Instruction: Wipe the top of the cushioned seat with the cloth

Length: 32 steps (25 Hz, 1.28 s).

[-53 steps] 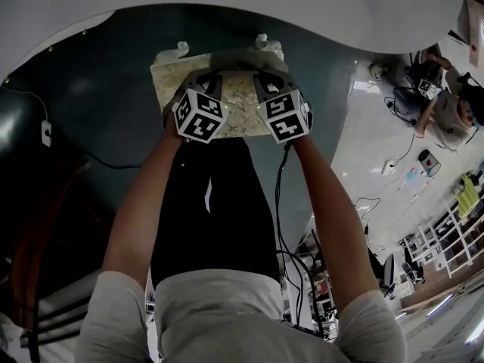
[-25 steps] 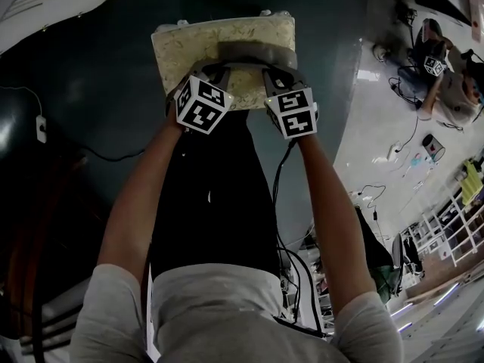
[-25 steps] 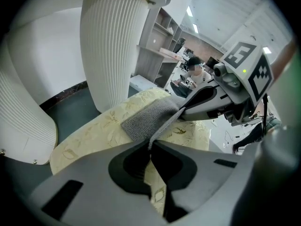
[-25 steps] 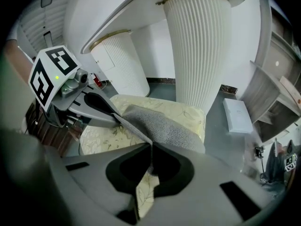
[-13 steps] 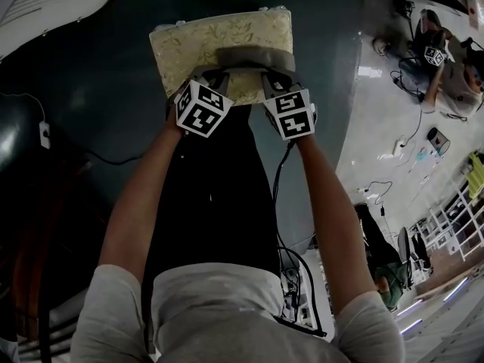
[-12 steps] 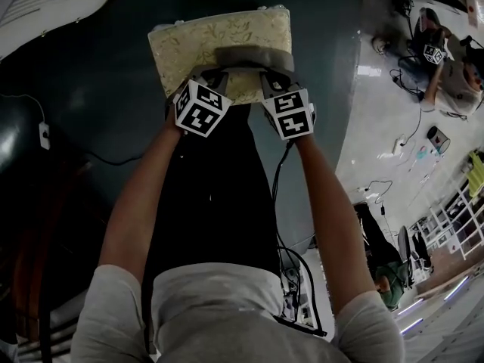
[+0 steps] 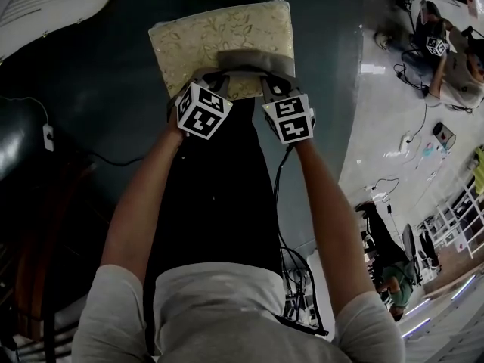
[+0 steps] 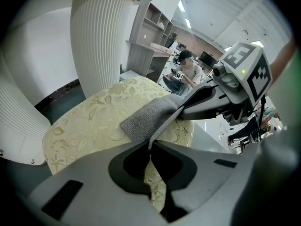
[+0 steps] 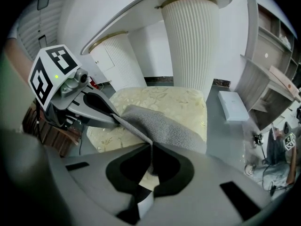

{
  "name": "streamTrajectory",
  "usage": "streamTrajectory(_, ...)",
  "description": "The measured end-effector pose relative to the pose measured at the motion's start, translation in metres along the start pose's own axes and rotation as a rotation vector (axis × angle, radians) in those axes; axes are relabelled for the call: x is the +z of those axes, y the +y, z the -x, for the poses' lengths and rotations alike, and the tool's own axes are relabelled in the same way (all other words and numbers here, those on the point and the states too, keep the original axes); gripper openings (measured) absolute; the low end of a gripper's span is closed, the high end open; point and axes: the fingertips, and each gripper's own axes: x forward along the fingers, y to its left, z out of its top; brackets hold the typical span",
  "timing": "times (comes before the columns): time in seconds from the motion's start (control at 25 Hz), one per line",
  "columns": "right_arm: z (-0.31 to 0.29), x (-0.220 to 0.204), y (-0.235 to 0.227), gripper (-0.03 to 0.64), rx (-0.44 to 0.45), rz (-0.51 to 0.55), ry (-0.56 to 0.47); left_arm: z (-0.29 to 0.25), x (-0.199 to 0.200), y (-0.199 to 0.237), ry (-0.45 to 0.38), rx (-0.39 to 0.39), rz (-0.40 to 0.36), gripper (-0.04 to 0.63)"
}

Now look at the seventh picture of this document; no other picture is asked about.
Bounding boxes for black office chair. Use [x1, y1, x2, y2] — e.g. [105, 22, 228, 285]
[402, 223, 425, 284]

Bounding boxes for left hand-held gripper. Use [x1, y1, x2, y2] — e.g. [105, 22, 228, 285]
[175, 69, 234, 141]

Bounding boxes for white power cable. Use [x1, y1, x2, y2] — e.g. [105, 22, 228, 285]
[0, 95, 51, 129]

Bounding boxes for round waste bin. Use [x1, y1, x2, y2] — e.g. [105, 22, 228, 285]
[433, 122, 457, 151]

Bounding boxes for person's black trousers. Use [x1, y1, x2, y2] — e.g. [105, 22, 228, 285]
[143, 96, 285, 355]

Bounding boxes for white shelving rack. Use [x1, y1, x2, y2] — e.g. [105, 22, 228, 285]
[423, 172, 484, 261]

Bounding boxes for black floor cable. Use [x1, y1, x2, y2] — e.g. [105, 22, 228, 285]
[88, 150, 147, 166]

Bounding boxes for cream upholstered footstool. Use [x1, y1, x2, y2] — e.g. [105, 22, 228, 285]
[147, 0, 296, 102]

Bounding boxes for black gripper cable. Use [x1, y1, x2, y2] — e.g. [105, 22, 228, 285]
[271, 143, 330, 337]

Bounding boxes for gray wiping cloth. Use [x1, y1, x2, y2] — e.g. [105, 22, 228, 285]
[216, 49, 297, 79]

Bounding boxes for person's right forearm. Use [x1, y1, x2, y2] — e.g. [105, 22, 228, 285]
[292, 137, 374, 314]

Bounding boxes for person's white t-shirt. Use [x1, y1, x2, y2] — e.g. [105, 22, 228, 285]
[71, 260, 408, 363]

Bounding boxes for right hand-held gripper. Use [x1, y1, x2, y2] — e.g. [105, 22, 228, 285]
[259, 72, 317, 144]

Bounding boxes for person's left forearm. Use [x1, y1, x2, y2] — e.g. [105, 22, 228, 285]
[100, 124, 187, 291]

